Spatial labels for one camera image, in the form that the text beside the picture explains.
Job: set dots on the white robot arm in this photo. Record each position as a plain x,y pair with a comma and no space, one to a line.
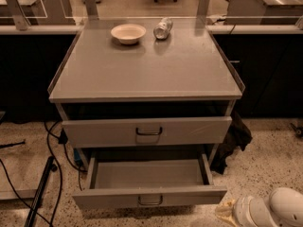
283,207

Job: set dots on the grey upper drawer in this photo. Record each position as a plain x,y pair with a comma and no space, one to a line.
146,131

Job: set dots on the grey desk left background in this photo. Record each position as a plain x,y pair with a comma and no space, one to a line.
40,12

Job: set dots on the clear acrylic barrier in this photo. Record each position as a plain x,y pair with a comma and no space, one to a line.
212,12

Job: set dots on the dark cloth on floor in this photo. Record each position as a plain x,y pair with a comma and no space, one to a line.
238,136

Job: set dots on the silver metal can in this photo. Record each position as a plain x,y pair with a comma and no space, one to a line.
163,28

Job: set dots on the grey desk right background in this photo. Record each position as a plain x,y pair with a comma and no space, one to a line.
263,12

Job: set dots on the black bar on floor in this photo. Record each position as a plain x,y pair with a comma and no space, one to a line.
36,203

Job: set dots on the white ceramic bowl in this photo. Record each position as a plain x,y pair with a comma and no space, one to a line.
128,33

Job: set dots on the grey desk background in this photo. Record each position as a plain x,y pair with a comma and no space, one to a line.
263,12
40,12

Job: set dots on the grey open lower drawer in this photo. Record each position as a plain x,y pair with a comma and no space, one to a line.
155,183

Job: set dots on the grey metal drawer cabinet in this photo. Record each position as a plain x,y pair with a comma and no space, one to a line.
184,76

